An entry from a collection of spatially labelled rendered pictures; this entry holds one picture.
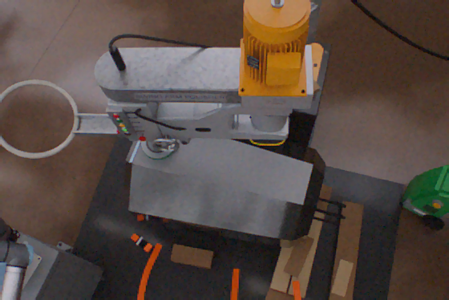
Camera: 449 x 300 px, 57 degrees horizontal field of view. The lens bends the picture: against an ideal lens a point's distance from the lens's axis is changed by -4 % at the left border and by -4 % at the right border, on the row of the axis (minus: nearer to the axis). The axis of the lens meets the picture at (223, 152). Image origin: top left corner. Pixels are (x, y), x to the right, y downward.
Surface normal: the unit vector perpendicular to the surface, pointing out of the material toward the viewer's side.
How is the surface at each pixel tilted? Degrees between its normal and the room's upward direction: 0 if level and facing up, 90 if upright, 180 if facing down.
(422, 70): 0
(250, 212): 45
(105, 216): 0
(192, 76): 0
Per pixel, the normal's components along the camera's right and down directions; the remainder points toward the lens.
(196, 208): -0.22, 0.36
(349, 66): -0.06, -0.38
